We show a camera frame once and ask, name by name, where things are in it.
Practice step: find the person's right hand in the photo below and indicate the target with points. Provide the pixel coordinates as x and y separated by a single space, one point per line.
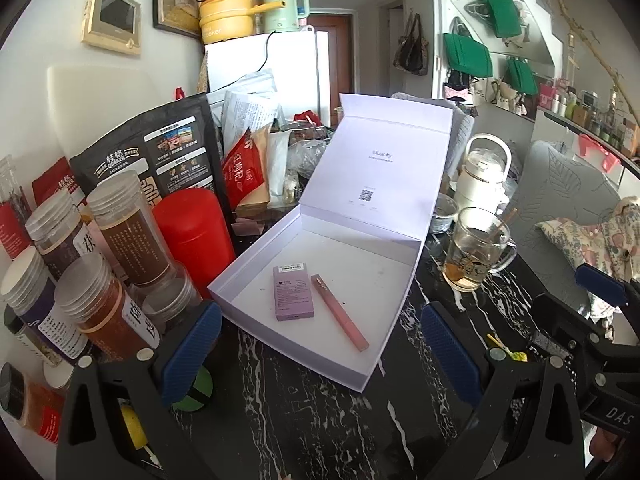
606 447

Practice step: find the red oats packet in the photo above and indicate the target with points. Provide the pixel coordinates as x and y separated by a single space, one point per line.
57 180

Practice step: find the small purple box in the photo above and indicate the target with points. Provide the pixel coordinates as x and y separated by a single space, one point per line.
294 292

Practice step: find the white fridge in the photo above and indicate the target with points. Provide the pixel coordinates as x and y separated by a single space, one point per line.
295 70

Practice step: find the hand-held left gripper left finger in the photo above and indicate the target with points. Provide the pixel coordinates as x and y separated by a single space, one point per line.
190 355

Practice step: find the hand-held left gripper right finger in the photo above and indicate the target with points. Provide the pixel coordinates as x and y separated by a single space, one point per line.
450 355

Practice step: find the brown hanging bag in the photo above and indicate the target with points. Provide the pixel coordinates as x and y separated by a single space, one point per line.
412 50

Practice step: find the red snack packet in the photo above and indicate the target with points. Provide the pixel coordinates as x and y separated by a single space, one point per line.
242 170

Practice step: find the tall jar red label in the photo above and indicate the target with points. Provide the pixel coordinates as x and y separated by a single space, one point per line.
12 215

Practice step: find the yellow green candy stick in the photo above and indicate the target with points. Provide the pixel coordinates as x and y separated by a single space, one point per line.
517 356

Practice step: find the yellow round object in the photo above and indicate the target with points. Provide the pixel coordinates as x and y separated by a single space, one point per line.
132 425

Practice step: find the glass mug with cartoon print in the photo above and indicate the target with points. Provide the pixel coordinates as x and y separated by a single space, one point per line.
472 255

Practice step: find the white hinged gift box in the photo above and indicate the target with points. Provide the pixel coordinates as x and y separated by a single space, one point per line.
350 260

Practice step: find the clear jar dark purple contents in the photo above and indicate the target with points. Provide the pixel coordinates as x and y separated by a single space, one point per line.
62 240

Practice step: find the bamboo branch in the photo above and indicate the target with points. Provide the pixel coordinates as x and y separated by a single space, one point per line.
595 45

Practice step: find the black oats bag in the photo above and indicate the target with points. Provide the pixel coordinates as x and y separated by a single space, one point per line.
165 145

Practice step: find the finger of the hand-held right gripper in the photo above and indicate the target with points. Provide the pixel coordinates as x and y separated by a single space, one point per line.
600 282
560 320

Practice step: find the floral cushion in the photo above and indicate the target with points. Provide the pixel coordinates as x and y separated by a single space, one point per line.
590 240

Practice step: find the white plastic bag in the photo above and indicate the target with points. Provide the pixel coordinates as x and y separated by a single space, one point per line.
250 85

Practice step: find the brown wooden door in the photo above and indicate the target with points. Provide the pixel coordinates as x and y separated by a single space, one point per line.
337 60

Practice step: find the row of bottles on shelf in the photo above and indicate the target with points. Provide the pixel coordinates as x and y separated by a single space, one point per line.
590 112

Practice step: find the clear plastic bag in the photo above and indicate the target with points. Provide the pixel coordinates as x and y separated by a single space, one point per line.
307 155

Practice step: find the green black tin can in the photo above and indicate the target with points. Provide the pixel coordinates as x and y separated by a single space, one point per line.
195 392

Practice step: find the clear jar brown contents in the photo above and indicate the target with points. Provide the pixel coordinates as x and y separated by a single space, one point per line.
132 235

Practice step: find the small grey bowl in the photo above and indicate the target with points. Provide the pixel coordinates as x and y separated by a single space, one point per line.
444 212

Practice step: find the black printed packet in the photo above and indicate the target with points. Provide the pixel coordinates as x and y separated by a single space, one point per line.
540 342

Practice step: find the red canister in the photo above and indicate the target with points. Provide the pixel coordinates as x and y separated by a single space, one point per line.
195 240

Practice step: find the pink stick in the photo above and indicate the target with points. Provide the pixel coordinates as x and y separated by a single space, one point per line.
339 312

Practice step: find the red-labelled jar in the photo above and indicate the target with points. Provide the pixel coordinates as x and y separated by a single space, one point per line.
37 410

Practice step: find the wall intercom panel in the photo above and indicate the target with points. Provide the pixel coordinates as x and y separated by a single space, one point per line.
112 17

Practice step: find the green bag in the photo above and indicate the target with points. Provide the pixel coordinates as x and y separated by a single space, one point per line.
467 55
502 12
522 77

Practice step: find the white-lidded jar purple label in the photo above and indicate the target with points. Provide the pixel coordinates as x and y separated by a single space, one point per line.
40 305

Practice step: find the yellow cooker pot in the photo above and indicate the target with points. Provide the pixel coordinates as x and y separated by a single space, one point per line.
225 17

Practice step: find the empty clear jar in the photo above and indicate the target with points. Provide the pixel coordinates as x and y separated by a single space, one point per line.
172 300

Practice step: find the green electric kettle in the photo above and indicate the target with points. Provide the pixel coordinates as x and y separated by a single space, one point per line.
280 10

